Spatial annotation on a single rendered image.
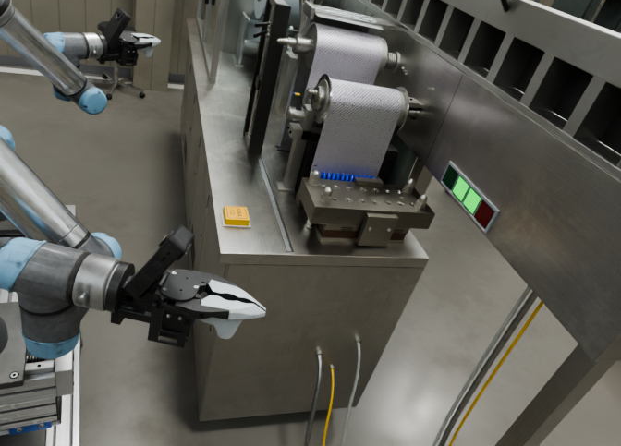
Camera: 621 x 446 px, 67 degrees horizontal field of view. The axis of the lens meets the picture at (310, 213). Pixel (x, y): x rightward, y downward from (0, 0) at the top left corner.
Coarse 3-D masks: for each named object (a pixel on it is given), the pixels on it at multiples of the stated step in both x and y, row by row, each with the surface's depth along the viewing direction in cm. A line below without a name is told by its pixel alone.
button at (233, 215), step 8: (224, 208) 139; (232, 208) 140; (240, 208) 141; (224, 216) 138; (232, 216) 136; (240, 216) 137; (248, 216) 138; (232, 224) 136; (240, 224) 137; (248, 224) 138
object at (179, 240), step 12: (180, 228) 61; (168, 240) 59; (180, 240) 60; (156, 252) 60; (168, 252) 60; (180, 252) 59; (144, 264) 62; (156, 264) 60; (168, 264) 60; (132, 276) 64; (144, 276) 61; (156, 276) 61; (132, 288) 62; (144, 288) 62
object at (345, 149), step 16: (336, 128) 141; (352, 128) 143; (368, 128) 144; (320, 144) 143; (336, 144) 145; (352, 144) 146; (368, 144) 148; (384, 144) 149; (320, 160) 147; (336, 160) 148; (352, 160) 150; (368, 160) 151
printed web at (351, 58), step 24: (312, 24) 155; (336, 48) 152; (360, 48) 154; (312, 72) 154; (336, 72) 156; (360, 72) 158; (336, 96) 136; (360, 96) 139; (384, 96) 142; (288, 120) 178; (336, 120) 140; (360, 120) 142; (384, 120) 144; (288, 144) 184
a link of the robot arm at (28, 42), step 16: (0, 0) 104; (0, 16) 105; (16, 16) 109; (0, 32) 109; (16, 32) 110; (32, 32) 113; (16, 48) 113; (32, 48) 114; (48, 48) 117; (32, 64) 118; (48, 64) 119; (64, 64) 122; (64, 80) 124; (80, 80) 127; (80, 96) 129; (96, 96) 131; (96, 112) 133
